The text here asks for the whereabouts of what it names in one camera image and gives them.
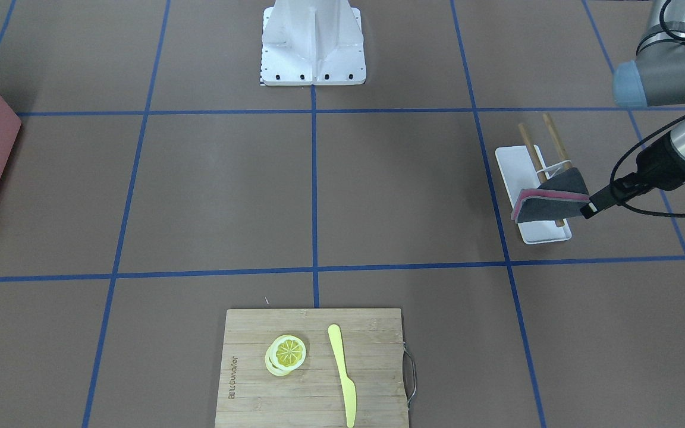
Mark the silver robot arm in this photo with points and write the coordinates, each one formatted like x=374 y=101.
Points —
x=655 y=77

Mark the yellow plastic knife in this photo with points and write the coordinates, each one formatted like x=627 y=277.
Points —
x=348 y=387

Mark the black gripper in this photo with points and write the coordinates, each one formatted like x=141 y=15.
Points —
x=653 y=166

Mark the yellow lemon slices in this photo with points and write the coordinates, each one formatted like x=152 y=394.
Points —
x=285 y=355

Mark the grey and pink cloth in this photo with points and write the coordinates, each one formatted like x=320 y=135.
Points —
x=561 y=197

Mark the bamboo cutting board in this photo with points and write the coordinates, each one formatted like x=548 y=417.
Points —
x=311 y=396

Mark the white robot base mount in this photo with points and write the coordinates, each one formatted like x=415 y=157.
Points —
x=312 y=43

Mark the white rack tray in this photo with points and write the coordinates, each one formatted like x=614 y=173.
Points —
x=518 y=173

